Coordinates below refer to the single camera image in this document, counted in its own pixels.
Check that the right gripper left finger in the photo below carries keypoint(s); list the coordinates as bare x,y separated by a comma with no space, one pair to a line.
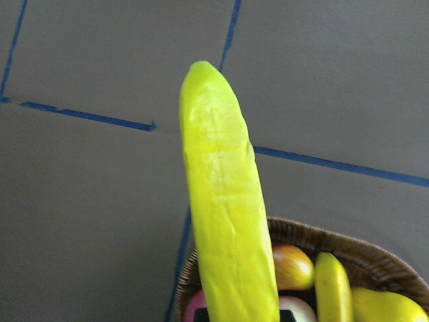
201,315

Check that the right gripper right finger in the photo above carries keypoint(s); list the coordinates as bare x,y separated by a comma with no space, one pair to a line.
286,315

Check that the yellow banana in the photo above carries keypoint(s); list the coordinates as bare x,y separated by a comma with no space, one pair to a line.
332,289
233,244

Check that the brown wicker basket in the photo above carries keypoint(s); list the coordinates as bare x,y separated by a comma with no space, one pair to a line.
367,265

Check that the pink red apple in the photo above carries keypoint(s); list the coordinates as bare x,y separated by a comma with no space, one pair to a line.
197,301

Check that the pale green apple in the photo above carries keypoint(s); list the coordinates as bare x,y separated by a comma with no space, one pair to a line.
302,311

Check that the red yellow mango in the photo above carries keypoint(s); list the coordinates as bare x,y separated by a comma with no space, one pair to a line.
294,270

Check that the yellow lemon fruit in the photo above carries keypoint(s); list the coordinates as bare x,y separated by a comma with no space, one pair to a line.
370,305

